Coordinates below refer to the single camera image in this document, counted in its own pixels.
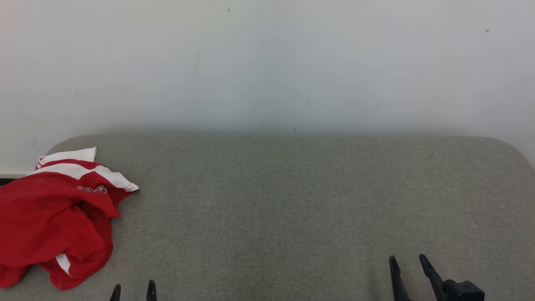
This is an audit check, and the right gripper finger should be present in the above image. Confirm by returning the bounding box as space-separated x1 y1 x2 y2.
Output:
419 254 448 301
389 255 412 301

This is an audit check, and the red jersey with striped trim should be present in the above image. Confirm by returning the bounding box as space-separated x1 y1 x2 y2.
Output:
0 196 116 290

